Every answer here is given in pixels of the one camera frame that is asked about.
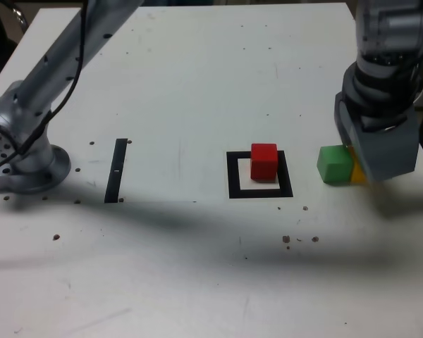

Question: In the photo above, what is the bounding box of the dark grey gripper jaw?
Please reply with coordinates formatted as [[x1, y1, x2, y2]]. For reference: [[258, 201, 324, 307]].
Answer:
[[333, 92, 363, 151]]

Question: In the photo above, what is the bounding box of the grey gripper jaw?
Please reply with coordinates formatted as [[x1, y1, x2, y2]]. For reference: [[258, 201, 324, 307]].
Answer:
[[351, 108, 419, 183]]

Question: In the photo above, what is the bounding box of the yellow cube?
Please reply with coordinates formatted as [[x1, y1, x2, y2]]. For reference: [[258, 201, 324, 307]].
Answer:
[[348, 146, 369, 186]]

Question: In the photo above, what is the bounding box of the green cube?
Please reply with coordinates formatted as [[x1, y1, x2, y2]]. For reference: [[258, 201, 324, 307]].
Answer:
[[316, 145, 355, 186]]

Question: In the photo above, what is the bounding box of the red cube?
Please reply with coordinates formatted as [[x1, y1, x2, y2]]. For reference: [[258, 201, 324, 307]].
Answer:
[[250, 142, 278, 183]]

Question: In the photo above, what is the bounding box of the black tape square outline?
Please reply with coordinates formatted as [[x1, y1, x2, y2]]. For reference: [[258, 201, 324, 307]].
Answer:
[[226, 150, 294, 200]]

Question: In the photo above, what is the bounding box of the black tape strip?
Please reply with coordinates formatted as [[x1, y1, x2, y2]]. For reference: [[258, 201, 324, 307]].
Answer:
[[104, 138, 128, 204]]

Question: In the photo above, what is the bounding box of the chrome chair tube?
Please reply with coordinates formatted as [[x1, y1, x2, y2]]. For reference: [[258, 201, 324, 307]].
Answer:
[[10, 6, 30, 28]]

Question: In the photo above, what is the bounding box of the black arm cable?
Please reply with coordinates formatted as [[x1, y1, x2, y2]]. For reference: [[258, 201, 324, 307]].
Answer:
[[0, 0, 91, 175]]

